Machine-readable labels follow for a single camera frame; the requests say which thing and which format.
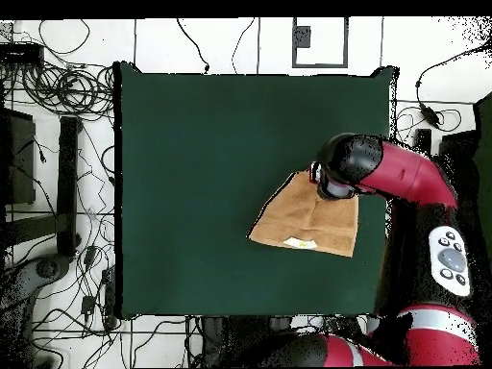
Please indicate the black square cabinet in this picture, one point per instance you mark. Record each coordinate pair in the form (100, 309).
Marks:
(19, 161)

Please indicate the tan terry towel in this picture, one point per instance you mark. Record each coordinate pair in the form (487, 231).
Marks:
(307, 219)

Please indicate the grey square frame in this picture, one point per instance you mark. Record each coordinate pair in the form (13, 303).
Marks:
(319, 65)

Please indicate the black power strip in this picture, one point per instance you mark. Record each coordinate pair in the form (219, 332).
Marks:
(110, 307)

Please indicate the black switch box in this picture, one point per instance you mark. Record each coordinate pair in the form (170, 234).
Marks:
(21, 54)

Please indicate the dark grey stand base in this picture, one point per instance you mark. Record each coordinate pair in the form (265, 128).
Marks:
(46, 269)

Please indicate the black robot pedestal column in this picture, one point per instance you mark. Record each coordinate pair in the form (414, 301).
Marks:
(230, 338)

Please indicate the dark green cloth cover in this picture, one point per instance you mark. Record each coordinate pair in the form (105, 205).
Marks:
(485, 173)

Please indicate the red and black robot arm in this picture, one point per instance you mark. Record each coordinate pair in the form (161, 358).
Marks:
(407, 177)

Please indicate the black upright bar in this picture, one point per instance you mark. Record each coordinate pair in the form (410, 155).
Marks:
(423, 138)
(69, 184)

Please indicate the small dark grey square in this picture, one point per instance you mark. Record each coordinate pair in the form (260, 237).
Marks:
(302, 36)

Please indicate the black horizontal beam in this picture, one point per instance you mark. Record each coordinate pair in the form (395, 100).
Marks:
(34, 228)

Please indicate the dark green table cloth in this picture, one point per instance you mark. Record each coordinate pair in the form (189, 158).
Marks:
(173, 153)

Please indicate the black power adapter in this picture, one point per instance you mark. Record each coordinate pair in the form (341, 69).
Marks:
(87, 304)
(90, 255)

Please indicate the black flat panel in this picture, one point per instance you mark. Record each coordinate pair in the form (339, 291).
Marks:
(461, 153)

